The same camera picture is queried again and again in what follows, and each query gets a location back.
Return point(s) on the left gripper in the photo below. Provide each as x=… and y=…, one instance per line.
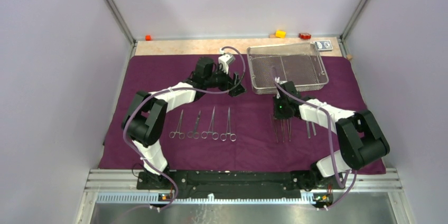
x=236, y=89

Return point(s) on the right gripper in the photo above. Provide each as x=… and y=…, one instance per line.
x=277, y=114

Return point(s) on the steel curved tweezers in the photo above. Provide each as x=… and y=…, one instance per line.
x=282, y=130

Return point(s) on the metal mesh instrument tray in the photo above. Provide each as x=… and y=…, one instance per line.
x=300, y=63

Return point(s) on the purple cloth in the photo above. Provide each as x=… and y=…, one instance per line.
x=256, y=148

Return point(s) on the steel forceps clamp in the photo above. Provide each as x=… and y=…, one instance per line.
x=211, y=131

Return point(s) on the small steel hemostat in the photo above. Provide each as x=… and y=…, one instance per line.
x=178, y=131

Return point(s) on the blue playing card deck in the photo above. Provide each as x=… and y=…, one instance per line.
x=323, y=45

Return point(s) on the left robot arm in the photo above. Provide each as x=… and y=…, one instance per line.
x=144, y=121

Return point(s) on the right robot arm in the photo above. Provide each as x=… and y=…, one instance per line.
x=356, y=139

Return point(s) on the yellow small block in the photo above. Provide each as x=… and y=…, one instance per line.
x=280, y=34

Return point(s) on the red small block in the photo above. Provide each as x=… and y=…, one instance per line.
x=304, y=36

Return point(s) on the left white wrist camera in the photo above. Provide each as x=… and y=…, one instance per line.
x=225, y=60

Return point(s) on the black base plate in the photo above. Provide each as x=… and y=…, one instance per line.
x=191, y=184

